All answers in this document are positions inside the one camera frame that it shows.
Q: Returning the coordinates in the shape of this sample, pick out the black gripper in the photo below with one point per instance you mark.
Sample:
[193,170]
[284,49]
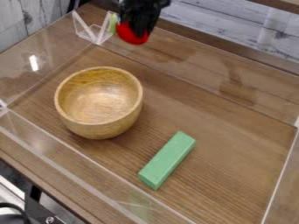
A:
[137,10]

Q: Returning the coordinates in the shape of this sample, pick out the red plush strawberry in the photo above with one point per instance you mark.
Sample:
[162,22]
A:
[121,28]

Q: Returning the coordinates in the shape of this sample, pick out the wooden bowl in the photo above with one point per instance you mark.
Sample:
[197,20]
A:
[99,101]

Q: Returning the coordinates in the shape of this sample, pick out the green rectangular block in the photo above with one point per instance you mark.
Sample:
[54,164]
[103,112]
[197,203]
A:
[166,160]

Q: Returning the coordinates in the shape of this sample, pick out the black table leg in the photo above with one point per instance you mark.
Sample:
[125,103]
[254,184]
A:
[35,193]

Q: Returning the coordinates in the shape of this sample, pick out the clear acrylic corner bracket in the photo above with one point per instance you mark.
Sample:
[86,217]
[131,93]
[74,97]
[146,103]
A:
[97,34]

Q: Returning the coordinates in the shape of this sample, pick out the clear acrylic tray wall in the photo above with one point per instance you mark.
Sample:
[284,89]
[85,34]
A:
[87,188]

